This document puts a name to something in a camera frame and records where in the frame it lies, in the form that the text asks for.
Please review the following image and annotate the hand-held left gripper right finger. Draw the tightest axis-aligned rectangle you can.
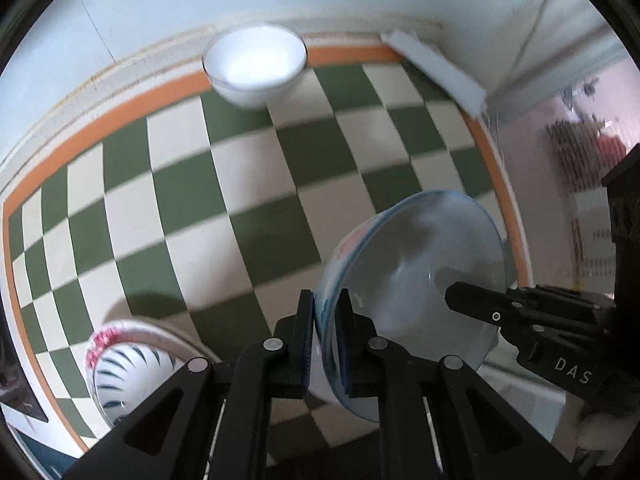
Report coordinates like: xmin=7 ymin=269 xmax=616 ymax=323
xmin=335 ymin=287 xmax=594 ymax=480

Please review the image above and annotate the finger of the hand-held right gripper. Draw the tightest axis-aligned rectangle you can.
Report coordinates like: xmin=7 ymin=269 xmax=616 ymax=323
xmin=444 ymin=282 xmax=617 ymax=357

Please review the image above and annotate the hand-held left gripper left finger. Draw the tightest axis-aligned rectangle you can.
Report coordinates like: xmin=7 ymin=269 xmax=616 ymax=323
xmin=65 ymin=290 xmax=315 ymax=480

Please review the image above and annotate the white bowl with coloured dots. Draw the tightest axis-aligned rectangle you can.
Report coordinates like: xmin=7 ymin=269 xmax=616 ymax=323
xmin=314 ymin=189 xmax=506 ymax=424

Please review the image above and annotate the blue striped white plate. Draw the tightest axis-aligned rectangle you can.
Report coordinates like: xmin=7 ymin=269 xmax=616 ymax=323
xmin=94 ymin=342 xmax=202 ymax=425

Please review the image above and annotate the pink floral white plate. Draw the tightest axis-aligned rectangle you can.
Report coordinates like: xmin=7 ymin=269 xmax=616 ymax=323
xmin=84 ymin=319 xmax=224 ymax=427

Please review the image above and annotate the frosted glass sliding door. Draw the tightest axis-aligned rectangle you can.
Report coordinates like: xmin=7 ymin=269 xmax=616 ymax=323
xmin=500 ymin=57 xmax=640 ymax=291

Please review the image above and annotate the green checkered table mat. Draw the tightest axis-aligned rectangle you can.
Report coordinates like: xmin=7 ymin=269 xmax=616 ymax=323
xmin=2 ymin=44 xmax=532 ymax=462

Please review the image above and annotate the white folded cloth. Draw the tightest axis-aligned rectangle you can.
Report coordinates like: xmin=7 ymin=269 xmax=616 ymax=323
xmin=379 ymin=29 xmax=489 ymax=117

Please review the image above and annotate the white bowl with dark rim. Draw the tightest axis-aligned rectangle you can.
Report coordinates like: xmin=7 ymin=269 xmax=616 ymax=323
xmin=202 ymin=22 xmax=309 ymax=109

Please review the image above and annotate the white cable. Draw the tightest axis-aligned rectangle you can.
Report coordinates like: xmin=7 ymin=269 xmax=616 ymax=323
xmin=491 ymin=0 xmax=555 ymax=123

